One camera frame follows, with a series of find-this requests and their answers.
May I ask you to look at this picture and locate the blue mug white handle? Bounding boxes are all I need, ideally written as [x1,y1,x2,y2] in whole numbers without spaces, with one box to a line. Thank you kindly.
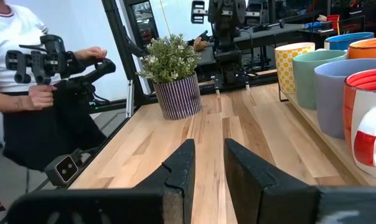
[324,32,375,51]

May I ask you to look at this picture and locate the potted plant striped pot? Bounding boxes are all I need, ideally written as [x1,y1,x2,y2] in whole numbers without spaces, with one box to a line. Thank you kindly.
[137,33,204,121]

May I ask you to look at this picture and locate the greyish blue mug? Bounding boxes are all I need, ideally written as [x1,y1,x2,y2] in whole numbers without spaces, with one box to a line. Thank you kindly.
[314,58,376,140]

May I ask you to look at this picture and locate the thin yellow cable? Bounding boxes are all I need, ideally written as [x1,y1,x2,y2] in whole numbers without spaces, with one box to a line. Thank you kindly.
[159,0,172,35]

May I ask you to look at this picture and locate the red and white mug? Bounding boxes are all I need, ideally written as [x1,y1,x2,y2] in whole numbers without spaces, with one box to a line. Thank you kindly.
[342,67,376,180]

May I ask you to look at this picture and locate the white mug yellow dots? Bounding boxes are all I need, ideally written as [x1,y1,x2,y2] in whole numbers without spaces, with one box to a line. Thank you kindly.
[274,42,316,94]

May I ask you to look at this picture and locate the person's forearm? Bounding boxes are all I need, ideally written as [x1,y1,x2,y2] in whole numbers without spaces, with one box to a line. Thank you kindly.
[0,91,32,113]

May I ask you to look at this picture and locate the silver metal bracket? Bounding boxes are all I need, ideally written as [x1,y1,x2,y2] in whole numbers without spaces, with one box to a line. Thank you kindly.
[125,79,136,119]

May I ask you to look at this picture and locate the person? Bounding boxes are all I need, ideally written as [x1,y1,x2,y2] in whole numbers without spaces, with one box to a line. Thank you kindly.
[0,0,129,175]

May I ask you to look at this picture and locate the person's hand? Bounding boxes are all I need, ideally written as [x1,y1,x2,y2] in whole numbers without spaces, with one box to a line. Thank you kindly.
[74,46,108,62]
[27,83,57,110]

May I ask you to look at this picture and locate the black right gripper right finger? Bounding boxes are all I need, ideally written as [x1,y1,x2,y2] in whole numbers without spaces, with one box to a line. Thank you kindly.
[223,138,320,224]

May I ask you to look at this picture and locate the grey desk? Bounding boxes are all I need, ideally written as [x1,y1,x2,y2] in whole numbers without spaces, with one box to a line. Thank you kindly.
[203,23,304,68]

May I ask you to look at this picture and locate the orange mug white handle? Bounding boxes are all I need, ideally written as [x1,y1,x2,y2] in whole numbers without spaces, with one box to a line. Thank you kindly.
[347,36,376,60]

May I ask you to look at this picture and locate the black table-level depth camera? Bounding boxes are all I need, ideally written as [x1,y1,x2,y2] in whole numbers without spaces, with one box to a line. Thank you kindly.
[44,154,80,187]

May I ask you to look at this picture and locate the green faceted mug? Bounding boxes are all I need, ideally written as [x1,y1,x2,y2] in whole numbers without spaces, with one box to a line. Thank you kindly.
[292,49,348,110]

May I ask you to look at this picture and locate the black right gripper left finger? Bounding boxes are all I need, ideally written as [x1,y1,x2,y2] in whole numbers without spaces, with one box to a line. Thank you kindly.
[134,138,197,224]

